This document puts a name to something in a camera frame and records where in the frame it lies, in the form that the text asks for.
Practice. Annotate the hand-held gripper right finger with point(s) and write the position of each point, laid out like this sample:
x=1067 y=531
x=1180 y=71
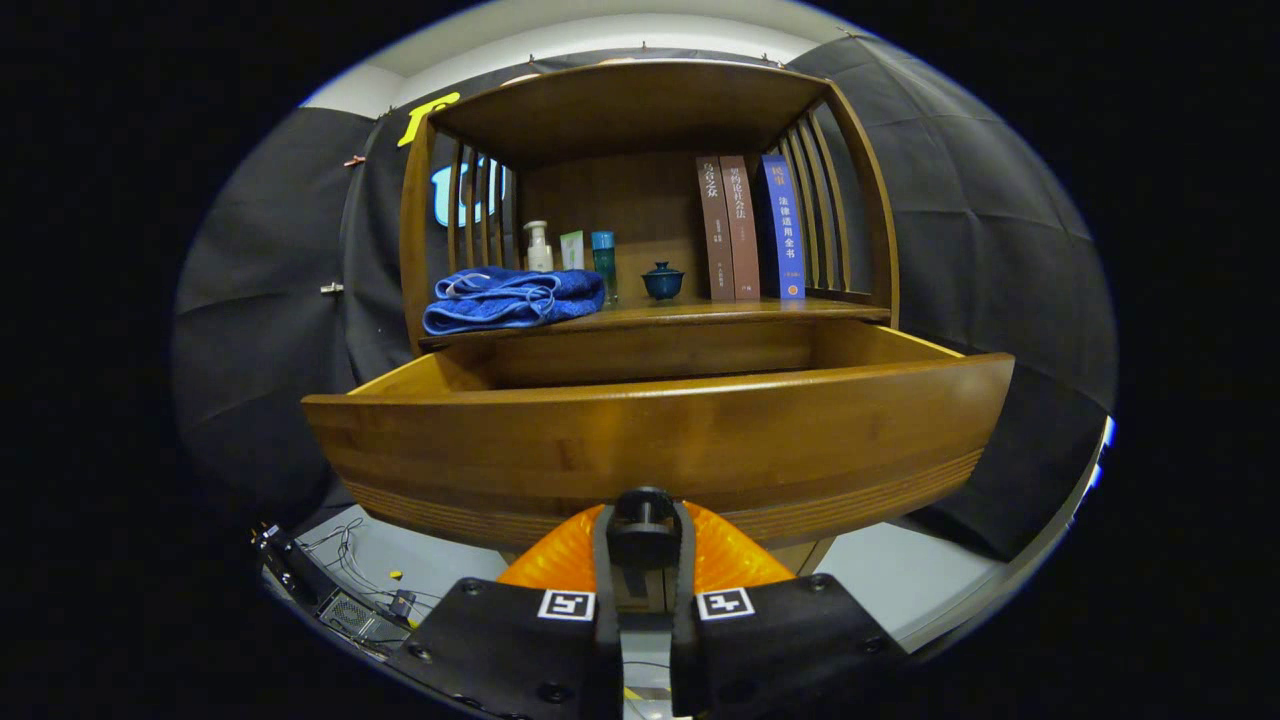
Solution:
x=684 y=640

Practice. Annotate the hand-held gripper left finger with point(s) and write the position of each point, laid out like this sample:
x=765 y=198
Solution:
x=606 y=640

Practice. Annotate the wooden drawer with black knob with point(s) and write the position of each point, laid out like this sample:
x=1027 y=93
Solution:
x=650 y=450

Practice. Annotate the wooden cabinet countertop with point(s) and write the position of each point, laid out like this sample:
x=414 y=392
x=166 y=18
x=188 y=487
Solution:
x=700 y=313

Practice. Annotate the brown wooden cabinet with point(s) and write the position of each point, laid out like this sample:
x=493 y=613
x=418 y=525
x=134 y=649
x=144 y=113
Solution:
x=620 y=110

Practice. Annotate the grey vented device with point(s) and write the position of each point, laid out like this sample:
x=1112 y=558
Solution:
x=352 y=617

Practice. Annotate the black electronics box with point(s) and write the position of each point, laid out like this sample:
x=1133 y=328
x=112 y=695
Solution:
x=290 y=570

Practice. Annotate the dark blue lidded teacup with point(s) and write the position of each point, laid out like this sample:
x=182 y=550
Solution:
x=663 y=285

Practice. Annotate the folded blue towel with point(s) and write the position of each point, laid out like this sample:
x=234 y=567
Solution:
x=500 y=300

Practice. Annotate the teal bottle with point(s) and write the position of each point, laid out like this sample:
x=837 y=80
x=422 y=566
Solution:
x=604 y=260

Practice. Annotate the white green tube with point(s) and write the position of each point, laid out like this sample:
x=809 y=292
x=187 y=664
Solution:
x=572 y=252

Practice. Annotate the white pump bottle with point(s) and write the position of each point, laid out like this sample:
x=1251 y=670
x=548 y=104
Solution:
x=539 y=255

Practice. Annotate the dark brown book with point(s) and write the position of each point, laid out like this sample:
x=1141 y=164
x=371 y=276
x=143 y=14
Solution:
x=714 y=230

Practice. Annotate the reddish brown book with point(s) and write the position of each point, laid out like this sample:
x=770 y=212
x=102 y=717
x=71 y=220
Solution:
x=741 y=230

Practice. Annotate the blue book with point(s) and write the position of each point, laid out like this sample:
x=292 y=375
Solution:
x=785 y=230

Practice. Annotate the white panel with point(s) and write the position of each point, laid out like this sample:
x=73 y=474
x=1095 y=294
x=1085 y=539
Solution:
x=1098 y=470

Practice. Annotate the black backdrop cloth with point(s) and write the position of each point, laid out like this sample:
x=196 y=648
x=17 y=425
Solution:
x=1000 y=250

